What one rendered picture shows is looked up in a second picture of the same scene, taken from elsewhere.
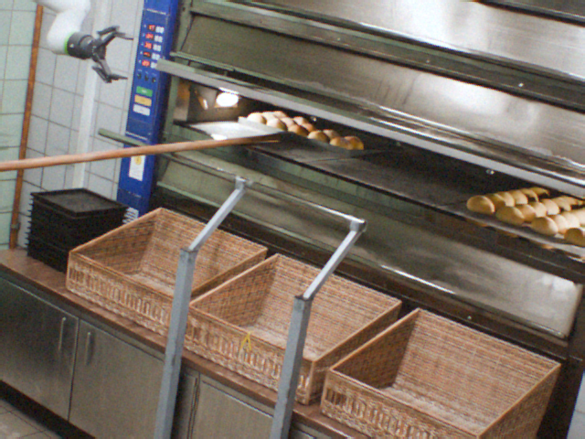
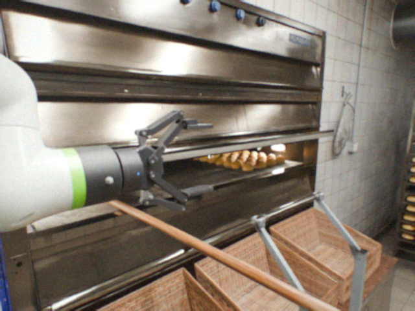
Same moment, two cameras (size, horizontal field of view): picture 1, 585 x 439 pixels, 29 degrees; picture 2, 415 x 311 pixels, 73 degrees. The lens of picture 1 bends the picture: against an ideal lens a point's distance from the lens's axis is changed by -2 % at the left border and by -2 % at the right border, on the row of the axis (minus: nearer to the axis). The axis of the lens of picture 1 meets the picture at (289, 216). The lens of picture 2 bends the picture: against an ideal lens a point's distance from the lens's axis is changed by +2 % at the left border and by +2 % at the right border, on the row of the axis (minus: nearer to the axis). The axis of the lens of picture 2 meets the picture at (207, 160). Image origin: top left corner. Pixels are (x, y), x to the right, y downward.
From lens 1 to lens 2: 394 cm
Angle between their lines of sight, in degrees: 76
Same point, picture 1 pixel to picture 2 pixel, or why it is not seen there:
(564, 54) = (301, 77)
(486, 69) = (276, 93)
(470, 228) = (278, 175)
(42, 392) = not seen: outside the picture
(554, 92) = (298, 97)
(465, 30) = (268, 73)
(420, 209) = (259, 179)
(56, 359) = not seen: outside the picture
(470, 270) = (279, 194)
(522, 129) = (291, 118)
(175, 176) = (58, 289)
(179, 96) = not seen: hidden behind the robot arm
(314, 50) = (179, 107)
